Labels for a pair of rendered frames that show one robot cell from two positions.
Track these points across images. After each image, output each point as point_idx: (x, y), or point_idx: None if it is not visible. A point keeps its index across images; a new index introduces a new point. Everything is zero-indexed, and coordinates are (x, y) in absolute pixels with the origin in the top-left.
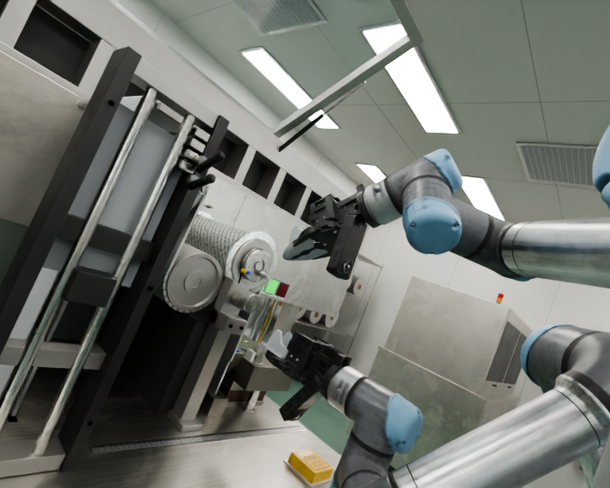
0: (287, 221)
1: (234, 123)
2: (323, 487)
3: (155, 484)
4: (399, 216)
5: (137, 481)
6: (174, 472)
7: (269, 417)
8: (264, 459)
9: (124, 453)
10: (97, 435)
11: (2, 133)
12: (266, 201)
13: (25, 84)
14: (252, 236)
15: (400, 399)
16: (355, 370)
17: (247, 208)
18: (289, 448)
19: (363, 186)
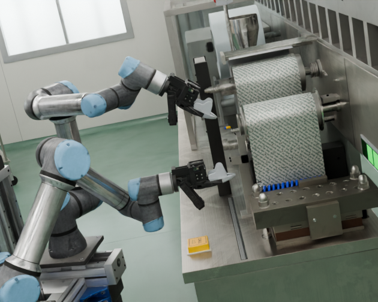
0: (363, 74)
1: (327, 0)
2: (184, 249)
3: (207, 208)
4: (147, 90)
5: (210, 205)
6: (212, 211)
7: (257, 245)
8: (213, 234)
9: (227, 202)
10: (239, 198)
11: None
12: (352, 59)
13: None
14: (240, 106)
15: (137, 178)
16: (164, 173)
17: (347, 72)
18: (220, 245)
19: (170, 73)
